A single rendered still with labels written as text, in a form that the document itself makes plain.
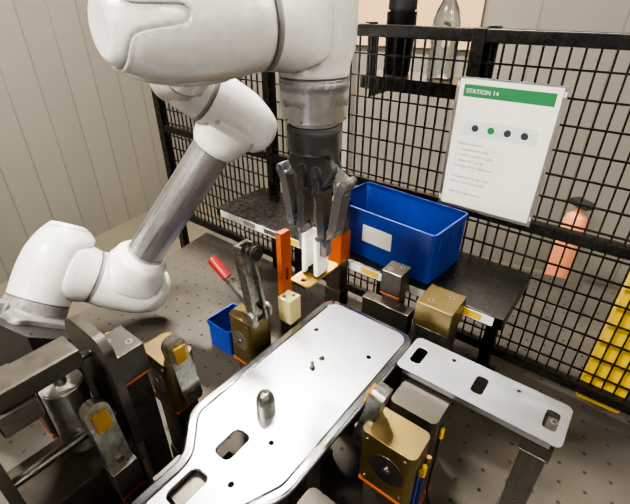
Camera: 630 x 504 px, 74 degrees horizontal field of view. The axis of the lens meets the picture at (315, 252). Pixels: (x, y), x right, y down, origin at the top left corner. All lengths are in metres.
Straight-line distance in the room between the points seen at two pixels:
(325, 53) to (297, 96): 0.06
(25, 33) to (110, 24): 2.90
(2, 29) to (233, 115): 2.38
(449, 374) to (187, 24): 0.70
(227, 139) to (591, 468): 1.12
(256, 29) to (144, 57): 0.11
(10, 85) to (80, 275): 2.14
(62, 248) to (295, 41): 0.93
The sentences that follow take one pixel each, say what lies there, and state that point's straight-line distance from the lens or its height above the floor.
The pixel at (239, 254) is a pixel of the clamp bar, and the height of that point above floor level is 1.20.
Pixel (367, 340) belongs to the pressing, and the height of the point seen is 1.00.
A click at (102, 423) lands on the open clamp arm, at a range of 0.72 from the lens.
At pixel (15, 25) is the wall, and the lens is 3.33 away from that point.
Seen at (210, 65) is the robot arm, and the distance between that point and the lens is 0.46.
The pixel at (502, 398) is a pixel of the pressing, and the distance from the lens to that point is 0.85.
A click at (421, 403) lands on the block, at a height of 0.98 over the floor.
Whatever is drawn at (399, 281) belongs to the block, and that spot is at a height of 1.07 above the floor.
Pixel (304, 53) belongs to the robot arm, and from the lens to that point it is 0.51.
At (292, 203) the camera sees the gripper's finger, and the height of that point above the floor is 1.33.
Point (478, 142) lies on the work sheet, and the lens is 1.07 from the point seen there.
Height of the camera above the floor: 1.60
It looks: 31 degrees down
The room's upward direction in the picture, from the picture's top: straight up
